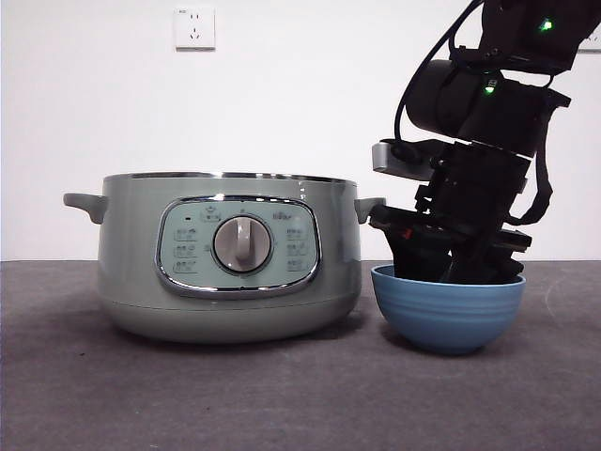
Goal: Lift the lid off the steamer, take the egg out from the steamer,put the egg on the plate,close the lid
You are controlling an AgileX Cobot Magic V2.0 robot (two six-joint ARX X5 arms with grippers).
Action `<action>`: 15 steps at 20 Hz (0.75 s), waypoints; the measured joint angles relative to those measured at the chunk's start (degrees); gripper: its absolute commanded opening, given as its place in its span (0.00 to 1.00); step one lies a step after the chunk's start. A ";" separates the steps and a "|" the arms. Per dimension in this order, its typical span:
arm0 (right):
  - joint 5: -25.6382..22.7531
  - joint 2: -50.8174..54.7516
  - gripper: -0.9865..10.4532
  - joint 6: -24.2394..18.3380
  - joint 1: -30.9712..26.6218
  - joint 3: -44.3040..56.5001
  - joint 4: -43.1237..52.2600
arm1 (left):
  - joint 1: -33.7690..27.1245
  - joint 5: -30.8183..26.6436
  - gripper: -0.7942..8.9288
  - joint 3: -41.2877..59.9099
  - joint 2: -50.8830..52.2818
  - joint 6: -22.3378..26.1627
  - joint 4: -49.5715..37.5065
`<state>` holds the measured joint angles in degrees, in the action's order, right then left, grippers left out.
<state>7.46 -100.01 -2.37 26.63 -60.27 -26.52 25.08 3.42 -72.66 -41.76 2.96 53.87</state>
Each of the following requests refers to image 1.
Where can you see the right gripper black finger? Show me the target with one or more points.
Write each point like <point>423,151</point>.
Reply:
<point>420,256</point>
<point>486,265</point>

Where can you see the pale green electric steamer pot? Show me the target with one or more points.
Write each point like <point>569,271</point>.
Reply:
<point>131,263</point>

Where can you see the blue ribbed bowl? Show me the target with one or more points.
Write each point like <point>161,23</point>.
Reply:
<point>446,315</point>

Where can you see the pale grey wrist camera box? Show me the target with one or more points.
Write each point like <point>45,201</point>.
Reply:
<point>382,157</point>

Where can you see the white wall socket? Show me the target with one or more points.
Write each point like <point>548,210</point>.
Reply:
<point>195,28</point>
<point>592,49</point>

